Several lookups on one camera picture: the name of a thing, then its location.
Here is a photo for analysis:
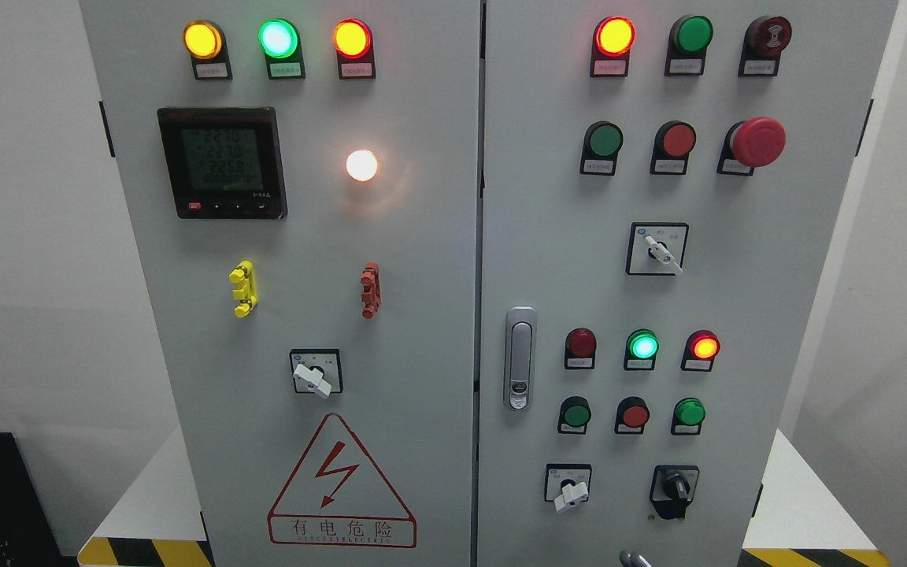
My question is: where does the red terminal connector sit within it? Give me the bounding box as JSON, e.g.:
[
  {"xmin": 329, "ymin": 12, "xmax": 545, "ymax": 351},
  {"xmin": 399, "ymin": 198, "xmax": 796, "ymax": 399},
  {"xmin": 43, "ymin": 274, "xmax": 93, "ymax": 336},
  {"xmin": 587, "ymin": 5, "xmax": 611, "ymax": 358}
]
[{"xmin": 360, "ymin": 261, "xmax": 382, "ymax": 320}]

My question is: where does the red indicator lamp lower left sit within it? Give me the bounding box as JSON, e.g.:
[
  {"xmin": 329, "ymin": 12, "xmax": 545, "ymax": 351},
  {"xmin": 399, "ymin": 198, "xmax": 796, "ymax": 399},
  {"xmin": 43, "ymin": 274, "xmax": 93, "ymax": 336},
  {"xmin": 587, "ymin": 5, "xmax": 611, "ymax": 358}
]
[{"xmin": 564, "ymin": 328, "xmax": 597, "ymax": 370}]

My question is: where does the green indicator lamp lower middle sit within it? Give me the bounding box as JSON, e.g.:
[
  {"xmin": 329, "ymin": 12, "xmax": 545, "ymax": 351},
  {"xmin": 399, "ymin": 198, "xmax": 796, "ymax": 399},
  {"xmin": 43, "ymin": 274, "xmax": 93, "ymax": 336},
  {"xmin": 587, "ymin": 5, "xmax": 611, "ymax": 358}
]
[{"xmin": 624, "ymin": 328, "xmax": 659, "ymax": 371}]

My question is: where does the yellow indicator lamp top left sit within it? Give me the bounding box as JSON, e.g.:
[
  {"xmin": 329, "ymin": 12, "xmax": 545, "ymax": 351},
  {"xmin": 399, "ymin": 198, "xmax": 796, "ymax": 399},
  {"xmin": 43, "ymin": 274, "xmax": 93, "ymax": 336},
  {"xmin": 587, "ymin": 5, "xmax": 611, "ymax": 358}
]
[{"xmin": 183, "ymin": 20, "xmax": 231, "ymax": 80}]

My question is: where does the red indicator lamp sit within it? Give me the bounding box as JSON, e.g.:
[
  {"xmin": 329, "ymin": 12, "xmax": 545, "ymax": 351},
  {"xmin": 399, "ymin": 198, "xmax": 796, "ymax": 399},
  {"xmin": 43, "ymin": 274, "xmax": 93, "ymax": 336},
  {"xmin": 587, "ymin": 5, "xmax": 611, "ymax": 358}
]
[
  {"xmin": 590, "ymin": 16, "xmax": 636, "ymax": 78},
  {"xmin": 681, "ymin": 329, "xmax": 720, "ymax": 371},
  {"xmin": 564, "ymin": 328, "xmax": 597, "ymax": 370}
]

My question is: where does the green indicator lamp top left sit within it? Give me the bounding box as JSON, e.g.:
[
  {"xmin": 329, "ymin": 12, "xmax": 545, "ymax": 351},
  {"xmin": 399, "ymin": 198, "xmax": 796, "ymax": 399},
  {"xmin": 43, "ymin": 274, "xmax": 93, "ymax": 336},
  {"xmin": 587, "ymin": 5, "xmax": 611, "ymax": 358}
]
[{"xmin": 258, "ymin": 18, "xmax": 305, "ymax": 80}]

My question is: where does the black selector knob switch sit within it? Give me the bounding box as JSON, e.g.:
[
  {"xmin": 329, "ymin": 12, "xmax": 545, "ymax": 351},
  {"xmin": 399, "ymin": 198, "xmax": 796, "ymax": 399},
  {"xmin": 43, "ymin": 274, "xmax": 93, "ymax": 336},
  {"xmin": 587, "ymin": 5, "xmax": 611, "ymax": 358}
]
[{"xmin": 649, "ymin": 465, "xmax": 701, "ymax": 520}]

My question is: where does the red indicator lamp right top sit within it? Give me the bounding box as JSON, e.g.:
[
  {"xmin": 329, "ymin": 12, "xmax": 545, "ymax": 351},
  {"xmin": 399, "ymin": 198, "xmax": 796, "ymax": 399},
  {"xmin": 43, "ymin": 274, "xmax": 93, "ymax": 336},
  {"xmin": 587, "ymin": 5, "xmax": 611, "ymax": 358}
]
[{"xmin": 590, "ymin": 16, "xmax": 636, "ymax": 78}]

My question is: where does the green push button upper row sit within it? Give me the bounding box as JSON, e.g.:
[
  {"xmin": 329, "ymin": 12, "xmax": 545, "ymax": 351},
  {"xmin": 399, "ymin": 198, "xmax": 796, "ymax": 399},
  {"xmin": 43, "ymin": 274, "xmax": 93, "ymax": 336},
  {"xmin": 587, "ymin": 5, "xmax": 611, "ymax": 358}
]
[{"xmin": 579, "ymin": 120, "xmax": 624, "ymax": 176}]

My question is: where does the dark red buzzer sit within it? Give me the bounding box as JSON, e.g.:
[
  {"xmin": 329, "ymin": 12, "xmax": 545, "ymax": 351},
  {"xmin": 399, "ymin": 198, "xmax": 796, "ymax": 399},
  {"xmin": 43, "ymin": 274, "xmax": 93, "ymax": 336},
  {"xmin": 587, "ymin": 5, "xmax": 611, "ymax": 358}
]
[{"xmin": 738, "ymin": 16, "xmax": 792, "ymax": 76}]

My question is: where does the lower white rotary switch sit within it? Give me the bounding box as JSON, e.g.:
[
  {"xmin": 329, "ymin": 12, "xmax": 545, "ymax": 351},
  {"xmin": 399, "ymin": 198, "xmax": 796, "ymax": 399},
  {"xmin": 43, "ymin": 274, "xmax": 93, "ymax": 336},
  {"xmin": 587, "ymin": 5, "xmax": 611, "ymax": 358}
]
[{"xmin": 544, "ymin": 463, "xmax": 593, "ymax": 513}]

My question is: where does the white glowing indicator lamp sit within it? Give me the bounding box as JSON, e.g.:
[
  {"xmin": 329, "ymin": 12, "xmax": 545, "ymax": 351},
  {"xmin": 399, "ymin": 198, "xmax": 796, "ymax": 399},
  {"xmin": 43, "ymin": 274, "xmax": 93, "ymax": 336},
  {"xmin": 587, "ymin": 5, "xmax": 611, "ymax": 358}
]
[{"xmin": 345, "ymin": 150, "xmax": 379, "ymax": 183}]

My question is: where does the red indicator lamp lower right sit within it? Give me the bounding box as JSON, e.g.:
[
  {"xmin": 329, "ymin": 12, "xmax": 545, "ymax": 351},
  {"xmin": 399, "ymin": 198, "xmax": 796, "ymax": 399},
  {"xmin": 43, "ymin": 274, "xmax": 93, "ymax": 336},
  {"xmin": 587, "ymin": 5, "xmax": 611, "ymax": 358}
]
[{"xmin": 681, "ymin": 329, "xmax": 720, "ymax": 371}]

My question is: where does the red push button lower middle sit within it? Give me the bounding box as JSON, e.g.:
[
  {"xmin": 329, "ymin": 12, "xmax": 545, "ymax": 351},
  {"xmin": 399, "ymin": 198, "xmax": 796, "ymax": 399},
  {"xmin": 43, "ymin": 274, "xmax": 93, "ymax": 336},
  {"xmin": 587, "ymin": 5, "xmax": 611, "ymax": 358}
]
[{"xmin": 614, "ymin": 396, "xmax": 650, "ymax": 435}]

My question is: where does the red electrical hazard warning sticker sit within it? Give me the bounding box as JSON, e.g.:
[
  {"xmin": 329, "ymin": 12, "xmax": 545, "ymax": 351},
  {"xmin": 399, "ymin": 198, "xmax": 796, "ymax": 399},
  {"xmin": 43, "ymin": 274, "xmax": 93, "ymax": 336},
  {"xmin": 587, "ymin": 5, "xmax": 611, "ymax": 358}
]
[{"xmin": 267, "ymin": 413, "xmax": 417, "ymax": 548}]

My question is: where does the red-orange indicator lamp left door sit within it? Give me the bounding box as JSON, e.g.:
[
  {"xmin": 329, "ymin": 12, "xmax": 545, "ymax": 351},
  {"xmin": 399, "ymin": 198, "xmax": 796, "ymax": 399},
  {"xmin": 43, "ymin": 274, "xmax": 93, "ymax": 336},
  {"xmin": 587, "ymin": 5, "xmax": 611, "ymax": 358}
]
[{"xmin": 332, "ymin": 18, "xmax": 376, "ymax": 80}]

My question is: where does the white platform with hazard stripes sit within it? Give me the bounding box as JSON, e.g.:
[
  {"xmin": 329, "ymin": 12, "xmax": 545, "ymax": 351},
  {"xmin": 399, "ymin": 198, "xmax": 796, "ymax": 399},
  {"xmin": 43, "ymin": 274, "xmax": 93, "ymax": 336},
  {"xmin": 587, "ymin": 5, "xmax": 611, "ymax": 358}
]
[{"xmin": 76, "ymin": 428, "xmax": 890, "ymax": 566}]

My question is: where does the green push button lower right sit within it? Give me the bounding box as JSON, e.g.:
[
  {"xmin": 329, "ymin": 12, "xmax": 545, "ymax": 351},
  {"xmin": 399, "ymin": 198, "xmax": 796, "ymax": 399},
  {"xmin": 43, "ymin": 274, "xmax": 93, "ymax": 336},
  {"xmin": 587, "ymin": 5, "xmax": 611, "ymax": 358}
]
[{"xmin": 670, "ymin": 398, "xmax": 706, "ymax": 435}]

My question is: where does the green indicator lamp right top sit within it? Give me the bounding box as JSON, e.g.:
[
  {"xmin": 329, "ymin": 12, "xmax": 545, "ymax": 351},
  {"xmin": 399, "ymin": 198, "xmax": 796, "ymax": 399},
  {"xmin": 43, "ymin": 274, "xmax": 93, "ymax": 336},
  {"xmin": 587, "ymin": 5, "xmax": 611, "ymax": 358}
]
[{"xmin": 665, "ymin": 14, "xmax": 715, "ymax": 76}]

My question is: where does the silver door handle lock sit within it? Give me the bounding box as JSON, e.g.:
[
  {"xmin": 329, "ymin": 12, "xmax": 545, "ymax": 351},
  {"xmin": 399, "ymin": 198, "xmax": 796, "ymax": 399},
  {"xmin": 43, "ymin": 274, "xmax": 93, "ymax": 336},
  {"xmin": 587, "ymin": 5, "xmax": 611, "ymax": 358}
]
[{"xmin": 504, "ymin": 306, "xmax": 537, "ymax": 410}]

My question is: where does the green indicator lamp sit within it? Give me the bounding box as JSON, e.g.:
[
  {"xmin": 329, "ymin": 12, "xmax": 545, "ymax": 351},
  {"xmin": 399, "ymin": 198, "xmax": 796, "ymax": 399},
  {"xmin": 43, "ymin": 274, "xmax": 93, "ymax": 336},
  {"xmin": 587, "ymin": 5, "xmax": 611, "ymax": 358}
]
[
  {"xmin": 624, "ymin": 328, "xmax": 659, "ymax": 371},
  {"xmin": 258, "ymin": 18, "xmax": 305, "ymax": 80},
  {"xmin": 665, "ymin": 14, "xmax": 715, "ymax": 76}
]

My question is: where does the red push button upper row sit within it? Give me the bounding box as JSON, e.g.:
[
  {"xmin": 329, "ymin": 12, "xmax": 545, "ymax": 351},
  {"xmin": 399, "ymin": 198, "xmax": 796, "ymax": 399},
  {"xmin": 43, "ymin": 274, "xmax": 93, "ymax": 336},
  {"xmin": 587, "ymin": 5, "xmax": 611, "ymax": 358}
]
[{"xmin": 650, "ymin": 120, "xmax": 696, "ymax": 176}]

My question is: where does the grey electrical control cabinet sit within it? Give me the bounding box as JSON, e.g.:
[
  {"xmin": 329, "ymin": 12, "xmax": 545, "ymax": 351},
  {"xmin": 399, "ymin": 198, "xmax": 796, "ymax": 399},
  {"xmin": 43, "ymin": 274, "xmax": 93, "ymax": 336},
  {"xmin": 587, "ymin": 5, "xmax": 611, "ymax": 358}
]
[{"xmin": 80, "ymin": 1, "xmax": 898, "ymax": 566}]

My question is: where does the red emergency stop mushroom button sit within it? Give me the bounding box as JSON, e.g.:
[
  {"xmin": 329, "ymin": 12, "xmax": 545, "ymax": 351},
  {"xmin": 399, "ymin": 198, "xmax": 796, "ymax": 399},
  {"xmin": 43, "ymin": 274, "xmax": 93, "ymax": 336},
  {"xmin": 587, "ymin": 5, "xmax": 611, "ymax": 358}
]
[{"xmin": 716, "ymin": 117, "xmax": 786, "ymax": 176}]

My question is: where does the black digital power meter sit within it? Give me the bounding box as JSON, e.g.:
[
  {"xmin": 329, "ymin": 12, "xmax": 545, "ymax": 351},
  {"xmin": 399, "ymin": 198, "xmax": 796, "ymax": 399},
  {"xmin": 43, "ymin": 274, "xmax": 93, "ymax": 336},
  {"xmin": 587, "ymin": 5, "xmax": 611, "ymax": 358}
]
[{"xmin": 156, "ymin": 106, "xmax": 288, "ymax": 220}]

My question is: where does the green push button lower left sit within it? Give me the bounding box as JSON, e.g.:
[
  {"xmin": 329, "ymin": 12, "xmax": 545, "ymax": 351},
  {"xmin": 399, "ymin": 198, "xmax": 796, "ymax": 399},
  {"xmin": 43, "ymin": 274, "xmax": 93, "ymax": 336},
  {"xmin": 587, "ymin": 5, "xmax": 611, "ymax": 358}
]
[{"xmin": 557, "ymin": 396, "xmax": 593, "ymax": 435}]

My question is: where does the left door white rotary switch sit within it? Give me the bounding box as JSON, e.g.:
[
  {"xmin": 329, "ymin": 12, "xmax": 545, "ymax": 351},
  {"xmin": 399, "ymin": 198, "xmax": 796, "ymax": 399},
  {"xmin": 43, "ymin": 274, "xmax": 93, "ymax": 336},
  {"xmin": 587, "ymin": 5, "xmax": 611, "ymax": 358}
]
[{"xmin": 289, "ymin": 348, "xmax": 343, "ymax": 399}]

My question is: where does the yellow terminal connector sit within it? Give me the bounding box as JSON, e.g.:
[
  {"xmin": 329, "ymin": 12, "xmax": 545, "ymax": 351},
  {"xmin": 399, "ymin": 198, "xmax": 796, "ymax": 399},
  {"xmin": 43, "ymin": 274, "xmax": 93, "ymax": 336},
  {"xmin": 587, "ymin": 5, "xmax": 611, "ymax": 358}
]
[{"xmin": 229, "ymin": 261, "xmax": 258, "ymax": 318}]

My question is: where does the upper right white rotary switch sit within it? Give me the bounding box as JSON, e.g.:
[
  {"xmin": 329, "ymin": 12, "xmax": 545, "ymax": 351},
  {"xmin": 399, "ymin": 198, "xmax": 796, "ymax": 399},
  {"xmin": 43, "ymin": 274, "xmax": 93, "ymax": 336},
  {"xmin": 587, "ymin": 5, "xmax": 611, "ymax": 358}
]
[{"xmin": 626, "ymin": 222, "xmax": 690, "ymax": 276}]

